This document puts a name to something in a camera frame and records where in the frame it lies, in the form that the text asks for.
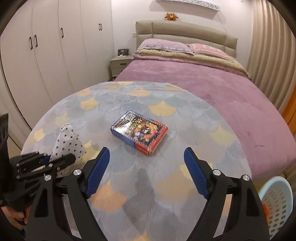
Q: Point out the orange plush toy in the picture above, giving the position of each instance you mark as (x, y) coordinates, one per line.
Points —
(171, 16)

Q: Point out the grey nightstand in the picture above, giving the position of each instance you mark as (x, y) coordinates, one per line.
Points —
(119, 63)

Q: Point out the orange curtain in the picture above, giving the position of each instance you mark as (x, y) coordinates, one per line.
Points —
(289, 114)

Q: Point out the pink pillow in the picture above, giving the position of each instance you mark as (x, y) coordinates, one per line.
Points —
(208, 50)

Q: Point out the black picture frame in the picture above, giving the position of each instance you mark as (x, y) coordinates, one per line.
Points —
(122, 52)

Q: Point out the bed with purple cover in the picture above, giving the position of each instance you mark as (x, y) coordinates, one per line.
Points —
(266, 139)

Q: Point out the orange crumpled bag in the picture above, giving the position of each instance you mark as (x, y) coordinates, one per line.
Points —
(266, 211)

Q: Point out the white heart-dotted pouch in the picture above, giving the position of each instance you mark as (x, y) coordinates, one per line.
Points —
(68, 142)

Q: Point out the purple pillow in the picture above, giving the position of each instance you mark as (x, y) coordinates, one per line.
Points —
(165, 45)

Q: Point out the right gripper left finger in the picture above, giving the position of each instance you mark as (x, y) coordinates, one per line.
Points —
(61, 210)

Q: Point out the beige curtain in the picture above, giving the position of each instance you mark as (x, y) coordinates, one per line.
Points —
(271, 63)

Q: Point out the left hand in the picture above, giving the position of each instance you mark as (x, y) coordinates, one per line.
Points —
(13, 216)

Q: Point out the blue red card box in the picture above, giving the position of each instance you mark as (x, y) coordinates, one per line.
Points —
(139, 132)

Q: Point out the white wardrobe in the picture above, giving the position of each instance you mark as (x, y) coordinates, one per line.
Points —
(52, 49)

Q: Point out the beige padded headboard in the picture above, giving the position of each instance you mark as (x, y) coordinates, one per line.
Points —
(186, 33)

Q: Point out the light blue laundry basket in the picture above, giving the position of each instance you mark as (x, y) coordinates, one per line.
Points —
(277, 194)

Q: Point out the beige folded quilt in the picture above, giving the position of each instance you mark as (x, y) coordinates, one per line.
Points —
(231, 65)

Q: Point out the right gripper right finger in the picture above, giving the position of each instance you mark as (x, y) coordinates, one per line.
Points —
(233, 209)

